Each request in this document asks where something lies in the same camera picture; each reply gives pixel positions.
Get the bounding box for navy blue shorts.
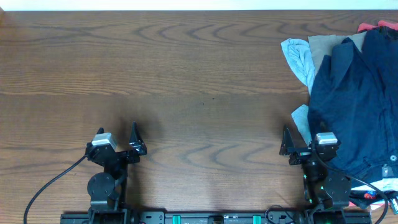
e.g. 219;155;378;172
308;27;397;183

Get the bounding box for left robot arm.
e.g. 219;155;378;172
85;122;147;223

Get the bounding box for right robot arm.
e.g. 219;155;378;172
279;125;351;223

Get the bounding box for black patterned garment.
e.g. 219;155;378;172
349;190;397;213

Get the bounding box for white printed garment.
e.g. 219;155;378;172
351;178;397;193

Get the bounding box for light blue garment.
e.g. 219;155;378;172
280;38;315;145

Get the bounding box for khaki tan shorts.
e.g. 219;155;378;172
308;32;366;75

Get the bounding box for red garment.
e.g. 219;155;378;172
357;21;398;33

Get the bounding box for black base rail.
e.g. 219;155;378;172
60;210;372;224

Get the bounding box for right black cable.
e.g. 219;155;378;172
310;146;390;224

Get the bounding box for black cable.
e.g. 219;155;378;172
23;154;89;224
310;146;390;224

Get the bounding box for left black cable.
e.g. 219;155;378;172
23;154;89;224

